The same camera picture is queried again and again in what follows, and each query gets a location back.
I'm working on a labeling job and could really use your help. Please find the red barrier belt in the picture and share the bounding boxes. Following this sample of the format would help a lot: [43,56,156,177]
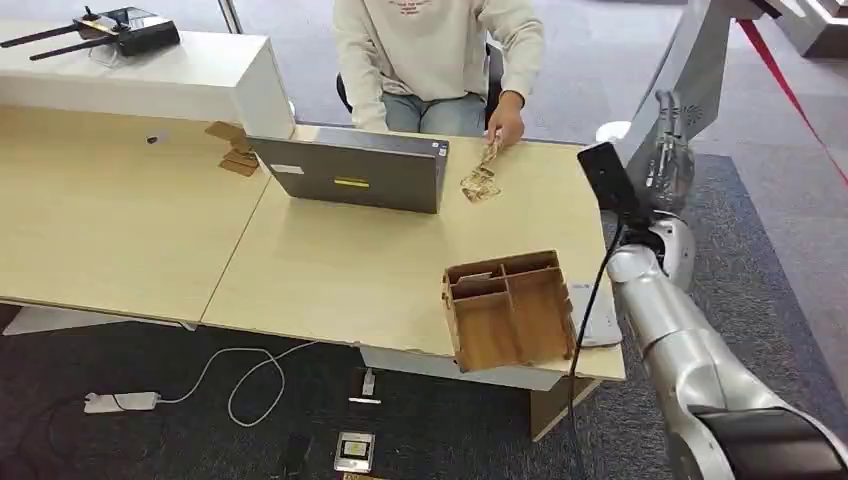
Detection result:
[737,19,848,188]

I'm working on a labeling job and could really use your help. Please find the silver floor socket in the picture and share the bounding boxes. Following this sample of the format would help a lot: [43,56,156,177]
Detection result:
[333,431,376,475]

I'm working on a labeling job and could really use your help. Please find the white power adapter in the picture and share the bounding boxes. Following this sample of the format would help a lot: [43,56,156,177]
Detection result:
[84,392,162,415]

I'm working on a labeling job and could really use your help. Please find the wooden card box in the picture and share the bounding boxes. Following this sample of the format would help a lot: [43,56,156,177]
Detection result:
[441,249,578,374]

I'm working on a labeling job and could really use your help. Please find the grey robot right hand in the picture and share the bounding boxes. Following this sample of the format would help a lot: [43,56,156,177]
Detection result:
[645,90,696,215]

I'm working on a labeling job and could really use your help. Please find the grey platform base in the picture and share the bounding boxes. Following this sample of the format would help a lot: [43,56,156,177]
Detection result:
[771,0,848,60]

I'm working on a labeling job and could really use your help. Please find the white power cable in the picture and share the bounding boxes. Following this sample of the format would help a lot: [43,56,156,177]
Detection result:
[158,341,319,429]

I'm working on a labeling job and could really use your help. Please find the metal pole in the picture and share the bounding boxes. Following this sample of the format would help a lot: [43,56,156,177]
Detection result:
[217,0,244,36]

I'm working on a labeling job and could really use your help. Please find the wooden desk leg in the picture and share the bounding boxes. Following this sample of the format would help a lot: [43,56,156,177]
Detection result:
[529,376,602,443]

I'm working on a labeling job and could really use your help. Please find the grey curved stand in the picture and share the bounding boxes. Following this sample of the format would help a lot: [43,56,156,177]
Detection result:
[616,0,784,167]

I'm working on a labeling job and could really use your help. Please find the brown cardboard pieces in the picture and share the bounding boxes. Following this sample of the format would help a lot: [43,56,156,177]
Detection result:
[203,121,260,178]

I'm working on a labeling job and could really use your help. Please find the grey laptop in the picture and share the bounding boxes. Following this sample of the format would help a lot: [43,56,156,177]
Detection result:
[246,125,450,215]

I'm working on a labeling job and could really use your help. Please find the person's left hand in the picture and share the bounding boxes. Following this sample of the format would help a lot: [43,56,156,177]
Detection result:
[485,91,527,149]

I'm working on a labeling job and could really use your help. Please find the black office chair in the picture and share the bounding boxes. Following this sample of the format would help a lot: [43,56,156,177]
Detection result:
[335,42,505,130]

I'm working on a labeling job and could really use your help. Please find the person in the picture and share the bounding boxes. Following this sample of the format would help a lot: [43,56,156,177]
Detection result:
[333,0,546,148]

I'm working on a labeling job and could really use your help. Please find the white desk bracket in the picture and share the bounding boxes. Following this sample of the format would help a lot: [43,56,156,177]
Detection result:
[347,367,383,406]

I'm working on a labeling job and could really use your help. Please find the white pad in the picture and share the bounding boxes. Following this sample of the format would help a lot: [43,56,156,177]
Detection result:
[568,282,625,350]

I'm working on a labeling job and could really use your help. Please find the black remote controller with antennas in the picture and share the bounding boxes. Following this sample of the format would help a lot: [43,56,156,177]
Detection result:
[0,6,181,63]

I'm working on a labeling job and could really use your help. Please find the white cabinet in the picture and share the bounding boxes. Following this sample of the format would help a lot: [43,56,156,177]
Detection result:
[0,19,296,140]

